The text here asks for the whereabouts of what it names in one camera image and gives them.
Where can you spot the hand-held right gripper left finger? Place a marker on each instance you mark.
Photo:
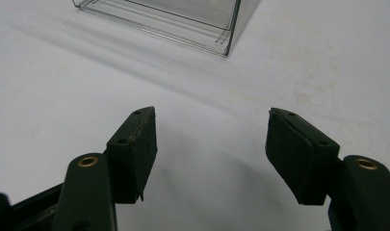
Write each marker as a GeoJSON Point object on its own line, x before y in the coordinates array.
{"type": "Point", "coordinates": [125, 160]}

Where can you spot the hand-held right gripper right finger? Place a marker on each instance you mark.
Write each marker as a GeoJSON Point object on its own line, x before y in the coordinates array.
{"type": "Point", "coordinates": [311, 160]}

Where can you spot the clear plastic storage box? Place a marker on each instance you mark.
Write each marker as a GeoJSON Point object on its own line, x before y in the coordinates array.
{"type": "Point", "coordinates": [183, 22]}

